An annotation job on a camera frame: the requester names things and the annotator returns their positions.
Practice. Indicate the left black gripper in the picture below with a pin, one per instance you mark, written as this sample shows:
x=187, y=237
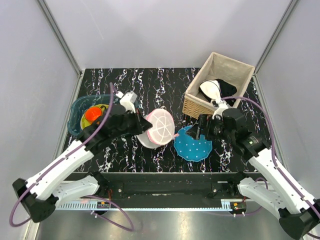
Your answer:
x=142, y=125

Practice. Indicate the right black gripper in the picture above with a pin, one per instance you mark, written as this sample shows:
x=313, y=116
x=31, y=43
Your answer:
x=204, y=121

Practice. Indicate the white mesh laundry bag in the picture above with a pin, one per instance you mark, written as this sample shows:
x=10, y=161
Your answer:
x=161, y=132

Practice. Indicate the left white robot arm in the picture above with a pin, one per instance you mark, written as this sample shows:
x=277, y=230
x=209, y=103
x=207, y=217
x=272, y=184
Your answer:
x=43, y=192

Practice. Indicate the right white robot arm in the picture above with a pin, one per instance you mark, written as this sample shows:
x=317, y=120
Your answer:
x=296, y=210

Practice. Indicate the white bra in basket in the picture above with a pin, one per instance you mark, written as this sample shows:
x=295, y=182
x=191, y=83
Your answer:
x=210, y=89

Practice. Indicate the black bra in basket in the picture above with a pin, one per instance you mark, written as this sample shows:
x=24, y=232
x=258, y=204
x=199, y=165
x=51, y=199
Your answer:
x=226, y=89

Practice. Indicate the blue polka dot plate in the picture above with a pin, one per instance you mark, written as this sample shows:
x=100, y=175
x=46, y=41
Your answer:
x=190, y=149

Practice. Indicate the orange cup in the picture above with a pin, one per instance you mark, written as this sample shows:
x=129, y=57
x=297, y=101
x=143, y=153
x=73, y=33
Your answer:
x=92, y=113

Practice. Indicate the wicker basket with liner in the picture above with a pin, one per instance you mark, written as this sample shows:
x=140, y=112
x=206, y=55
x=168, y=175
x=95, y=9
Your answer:
x=219, y=77

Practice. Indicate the yellow-green plate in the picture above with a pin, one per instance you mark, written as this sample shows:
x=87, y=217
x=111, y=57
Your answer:
x=84, y=123

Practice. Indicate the teal plastic bin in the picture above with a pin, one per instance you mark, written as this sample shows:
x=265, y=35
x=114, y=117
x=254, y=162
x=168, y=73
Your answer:
x=83, y=103

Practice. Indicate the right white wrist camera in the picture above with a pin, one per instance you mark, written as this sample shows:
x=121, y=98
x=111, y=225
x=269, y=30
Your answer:
x=221, y=105

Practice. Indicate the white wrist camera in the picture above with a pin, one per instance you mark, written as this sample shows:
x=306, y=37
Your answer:
x=221, y=105
x=127, y=100

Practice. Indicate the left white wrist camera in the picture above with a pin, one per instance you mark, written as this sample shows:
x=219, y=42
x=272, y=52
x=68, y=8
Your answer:
x=127, y=100

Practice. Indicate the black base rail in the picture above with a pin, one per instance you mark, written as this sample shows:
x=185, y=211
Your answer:
x=204, y=186

